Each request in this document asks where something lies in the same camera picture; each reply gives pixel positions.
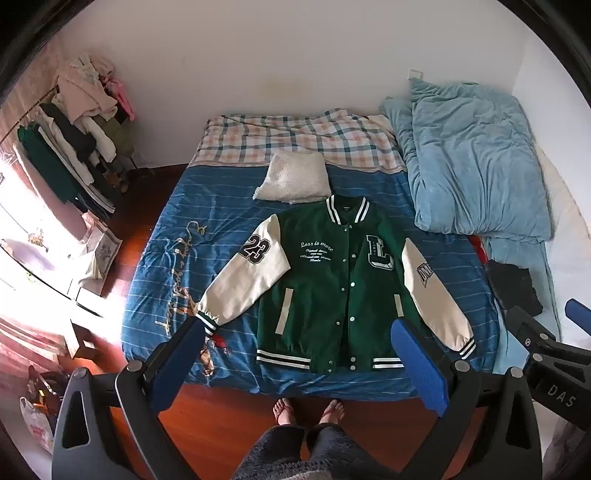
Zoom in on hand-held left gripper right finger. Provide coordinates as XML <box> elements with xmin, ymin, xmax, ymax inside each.
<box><xmin>390</xmin><ymin>316</ymin><xmax>546</xmax><ymax>480</ymax></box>

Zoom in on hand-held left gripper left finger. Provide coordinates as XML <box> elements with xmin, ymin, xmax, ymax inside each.
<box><xmin>52</xmin><ymin>316</ymin><xmax>218</xmax><ymax>480</ymax></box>

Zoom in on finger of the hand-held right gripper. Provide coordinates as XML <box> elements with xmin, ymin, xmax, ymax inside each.
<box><xmin>505</xmin><ymin>306</ymin><xmax>562</xmax><ymax>357</ymax></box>
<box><xmin>565</xmin><ymin>298</ymin><xmax>591</xmax><ymax>334</ymax></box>

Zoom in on green varsity jacket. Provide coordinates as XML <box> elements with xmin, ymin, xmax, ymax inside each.
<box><xmin>196</xmin><ymin>195</ymin><xmax>477</xmax><ymax>376</ymax></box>

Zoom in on black cloth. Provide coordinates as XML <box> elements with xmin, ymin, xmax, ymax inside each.
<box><xmin>487</xmin><ymin>260</ymin><xmax>544</xmax><ymax>317</ymax></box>

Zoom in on light blue under sheet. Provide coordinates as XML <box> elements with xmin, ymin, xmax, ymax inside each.
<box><xmin>485</xmin><ymin>237</ymin><xmax>562</xmax><ymax>376</ymax></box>

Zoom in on red cloth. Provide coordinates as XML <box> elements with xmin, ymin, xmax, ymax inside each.
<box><xmin>468</xmin><ymin>234</ymin><xmax>491</xmax><ymax>267</ymax></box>

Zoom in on person's right foot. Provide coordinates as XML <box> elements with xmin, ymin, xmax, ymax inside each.
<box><xmin>318</xmin><ymin>398</ymin><xmax>346</xmax><ymax>426</ymax></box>

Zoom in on person's foot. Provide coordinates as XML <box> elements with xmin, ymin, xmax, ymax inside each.
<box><xmin>318</xmin><ymin>398</ymin><xmax>346</xmax><ymax>426</ymax></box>
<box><xmin>272</xmin><ymin>398</ymin><xmax>297</xmax><ymax>426</ymax></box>

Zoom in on small wooden box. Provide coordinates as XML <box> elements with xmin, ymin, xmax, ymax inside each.
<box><xmin>64</xmin><ymin>318</ymin><xmax>99</xmax><ymax>361</ymax></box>

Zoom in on person's left foot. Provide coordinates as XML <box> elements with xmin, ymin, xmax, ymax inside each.
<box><xmin>272</xmin><ymin>398</ymin><xmax>297</xmax><ymax>426</ymax></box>

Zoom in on person's grey trousers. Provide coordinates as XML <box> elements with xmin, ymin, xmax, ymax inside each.
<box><xmin>231</xmin><ymin>422</ymin><xmax>403</xmax><ymax>480</ymax></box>

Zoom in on white printed tote bag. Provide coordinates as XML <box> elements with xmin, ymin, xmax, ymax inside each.
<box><xmin>80</xmin><ymin>211</ymin><xmax>124</xmax><ymax>283</ymax></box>

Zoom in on blue striped bed sheet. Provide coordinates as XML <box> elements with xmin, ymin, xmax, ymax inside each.
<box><xmin>121</xmin><ymin>164</ymin><xmax>561</xmax><ymax>403</ymax></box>

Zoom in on white plastic bag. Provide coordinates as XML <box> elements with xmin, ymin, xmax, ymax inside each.
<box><xmin>18</xmin><ymin>396</ymin><xmax>57</xmax><ymax>456</ymax></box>

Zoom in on light blue duvet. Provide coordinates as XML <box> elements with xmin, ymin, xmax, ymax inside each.
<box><xmin>379</xmin><ymin>78</ymin><xmax>553</xmax><ymax>243</ymax></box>

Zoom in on white fluffy cushion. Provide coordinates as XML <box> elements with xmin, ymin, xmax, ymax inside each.
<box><xmin>252</xmin><ymin>151</ymin><xmax>332</xmax><ymax>205</ymax></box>

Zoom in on plaid pillow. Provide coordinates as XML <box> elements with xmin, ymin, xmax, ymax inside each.
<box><xmin>191</xmin><ymin>108</ymin><xmax>409</xmax><ymax>175</ymax></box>

